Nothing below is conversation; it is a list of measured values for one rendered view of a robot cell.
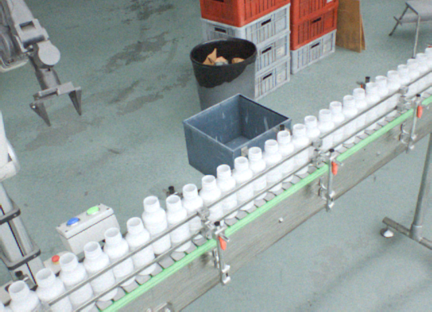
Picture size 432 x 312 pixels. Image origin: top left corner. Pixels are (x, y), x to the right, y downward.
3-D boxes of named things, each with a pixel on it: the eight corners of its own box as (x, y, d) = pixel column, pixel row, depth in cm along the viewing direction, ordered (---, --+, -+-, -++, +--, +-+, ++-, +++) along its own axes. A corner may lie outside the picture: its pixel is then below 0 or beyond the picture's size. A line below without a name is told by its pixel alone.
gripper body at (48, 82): (74, 87, 145) (64, 63, 143) (40, 98, 139) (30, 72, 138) (67, 90, 150) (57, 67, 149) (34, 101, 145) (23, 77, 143)
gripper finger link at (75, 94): (91, 111, 147) (78, 81, 145) (69, 119, 143) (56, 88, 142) (83, 114, 153) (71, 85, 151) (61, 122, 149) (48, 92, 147)
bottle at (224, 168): (224, 204, 151) (219, 160, 141) (241, 210, 148) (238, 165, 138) (213, 216, 147) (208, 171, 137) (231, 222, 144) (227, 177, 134)
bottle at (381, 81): (364, 117, 183) (368, 77, 173) (377, 113, 184) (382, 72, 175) (374, 125, 178) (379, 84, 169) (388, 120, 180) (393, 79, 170)
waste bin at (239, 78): (226, 157, 342) (219, 72, 305) (187, 132, 372) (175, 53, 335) (273, 130, 364) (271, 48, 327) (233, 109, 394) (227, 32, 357)
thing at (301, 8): (293, 26, 407) (294, -2, 394) (257, 15, 433) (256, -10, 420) (339, 3, 438) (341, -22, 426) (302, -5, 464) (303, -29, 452)
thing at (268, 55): (242, 84, 379) (240, 57, 366) (204, 71, 404) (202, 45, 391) (291, 56, 412) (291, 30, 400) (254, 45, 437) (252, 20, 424)
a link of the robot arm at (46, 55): (40, 27, 145) (11, 36, 141) (50, 16, 135) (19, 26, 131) (58, 66, 147) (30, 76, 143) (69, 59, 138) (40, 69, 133)
